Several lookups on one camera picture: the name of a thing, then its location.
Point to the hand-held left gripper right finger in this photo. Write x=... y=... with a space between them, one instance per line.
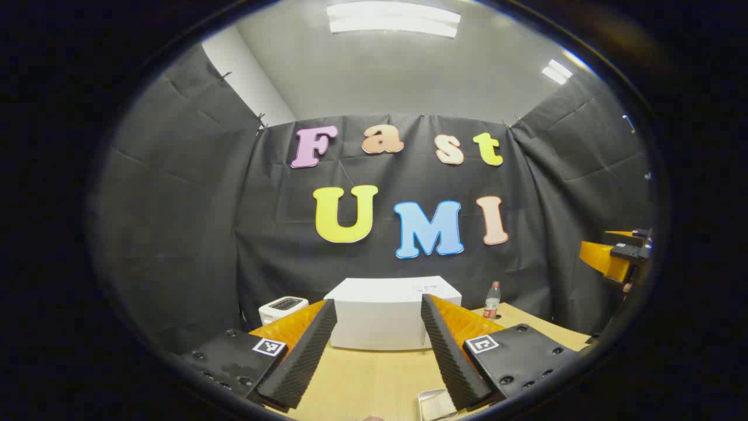
x=450 y=356

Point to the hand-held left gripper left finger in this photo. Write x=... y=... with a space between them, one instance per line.
x=304 y=356

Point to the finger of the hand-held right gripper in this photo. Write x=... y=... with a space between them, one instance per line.
x=628 y=234
x=602 y=257

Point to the white microwave oven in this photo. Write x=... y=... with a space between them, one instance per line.
x=380 y=313

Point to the small white ribbed tray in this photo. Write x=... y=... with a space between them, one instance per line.
x=422 y=397

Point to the white toaster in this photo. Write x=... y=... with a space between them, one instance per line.
x=283 y=307

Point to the clear bottle with red label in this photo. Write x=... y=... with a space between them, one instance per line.
x=492 y=301

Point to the black backdrop cloth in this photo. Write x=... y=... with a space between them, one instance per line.
x=263 y=234

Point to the large ceiling light panel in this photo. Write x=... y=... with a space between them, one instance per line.
x=392 y=19

